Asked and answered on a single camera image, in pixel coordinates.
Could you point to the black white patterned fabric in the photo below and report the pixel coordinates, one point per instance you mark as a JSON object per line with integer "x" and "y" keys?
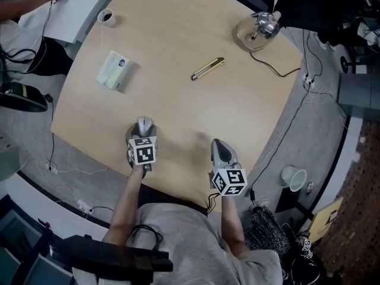
{"x": 267, "y": 230}

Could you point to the white mesh waste basket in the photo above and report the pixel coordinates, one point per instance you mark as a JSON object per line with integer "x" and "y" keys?
{"x": 295, "y": 178}

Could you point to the person's left forearm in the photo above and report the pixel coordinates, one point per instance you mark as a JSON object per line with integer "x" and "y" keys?
{"x": 126, "y": 203}

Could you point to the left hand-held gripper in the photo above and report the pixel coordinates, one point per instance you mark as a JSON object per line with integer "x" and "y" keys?
{"x": 142, "y": 154}

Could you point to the person's black shorts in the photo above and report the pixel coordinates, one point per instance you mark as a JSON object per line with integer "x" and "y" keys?
{"x": 172, "y": 196}

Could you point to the black bag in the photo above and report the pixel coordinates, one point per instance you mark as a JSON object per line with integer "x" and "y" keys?
{"x": 20, "y": 96}

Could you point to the white side table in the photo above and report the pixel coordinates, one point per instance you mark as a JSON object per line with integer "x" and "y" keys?
{"x": 65, "y": 10}

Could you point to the white paper cup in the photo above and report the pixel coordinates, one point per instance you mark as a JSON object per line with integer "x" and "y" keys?
{"x": 106, "y": 17}

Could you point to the yellow cardboard folder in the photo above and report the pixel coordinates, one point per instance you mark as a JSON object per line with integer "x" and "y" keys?
{"x": 325, "y": 220}

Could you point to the another person's bare forearm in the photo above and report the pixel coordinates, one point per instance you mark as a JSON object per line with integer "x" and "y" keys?
{"x": 26, "y": 4}

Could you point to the black office chair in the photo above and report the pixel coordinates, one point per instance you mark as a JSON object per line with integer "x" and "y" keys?
{"x": 112, "y": 255}

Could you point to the white power strip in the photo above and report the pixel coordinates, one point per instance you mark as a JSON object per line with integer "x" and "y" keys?
{"x": 308, "y": 80}
{"x": 52, "y": 167}
{"x": 84, "y": 206}

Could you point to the clear tissue packet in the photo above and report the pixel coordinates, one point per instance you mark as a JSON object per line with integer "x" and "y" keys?
{"x": 115, "y": 71}

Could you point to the person's right forearm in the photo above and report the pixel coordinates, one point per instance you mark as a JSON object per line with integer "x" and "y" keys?
{"x": 233, "y": 221}

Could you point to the yellow utility knife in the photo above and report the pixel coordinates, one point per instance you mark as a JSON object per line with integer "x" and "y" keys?
{"x": 207, "y": 68}

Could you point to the glass dome lamp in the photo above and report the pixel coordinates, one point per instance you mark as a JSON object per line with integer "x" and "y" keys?
{"x": 258, "y": 33}

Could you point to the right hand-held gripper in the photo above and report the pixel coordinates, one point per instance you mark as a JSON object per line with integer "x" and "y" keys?
{"x": 230, "y": 180}

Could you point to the person's grey shirt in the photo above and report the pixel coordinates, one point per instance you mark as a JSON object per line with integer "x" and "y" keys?
{"x": 184, "y": 248}

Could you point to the grey cabinet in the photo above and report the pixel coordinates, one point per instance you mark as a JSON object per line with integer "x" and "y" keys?
{"x": 360, "y": 93}

